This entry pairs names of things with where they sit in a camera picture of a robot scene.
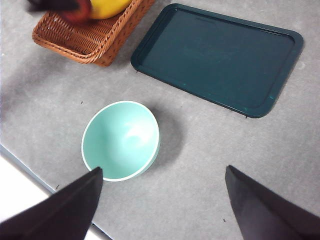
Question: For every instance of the dark green rectangular tray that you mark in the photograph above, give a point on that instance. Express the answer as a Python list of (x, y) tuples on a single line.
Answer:
[(215, 57)]

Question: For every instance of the yellow banana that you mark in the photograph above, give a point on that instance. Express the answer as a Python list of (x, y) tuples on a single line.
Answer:
[(107, 10)]

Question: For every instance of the brown wicker basket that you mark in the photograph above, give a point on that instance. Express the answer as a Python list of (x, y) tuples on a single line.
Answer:
[(82, 40)]

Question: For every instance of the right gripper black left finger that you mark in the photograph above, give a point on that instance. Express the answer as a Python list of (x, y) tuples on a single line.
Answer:
[(65, 210)]

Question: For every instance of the dark purple plum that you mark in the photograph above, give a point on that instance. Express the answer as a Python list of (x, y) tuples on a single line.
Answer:
[(80, 15)]

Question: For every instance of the teal ribbed bowl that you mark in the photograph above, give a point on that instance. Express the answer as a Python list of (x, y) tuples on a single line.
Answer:
[(120, 140)]

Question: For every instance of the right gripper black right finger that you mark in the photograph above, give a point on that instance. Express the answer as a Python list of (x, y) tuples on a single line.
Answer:
[(262, 215)]

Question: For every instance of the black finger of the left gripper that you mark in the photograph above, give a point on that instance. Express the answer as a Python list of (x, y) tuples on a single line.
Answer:
[(50, 5)]

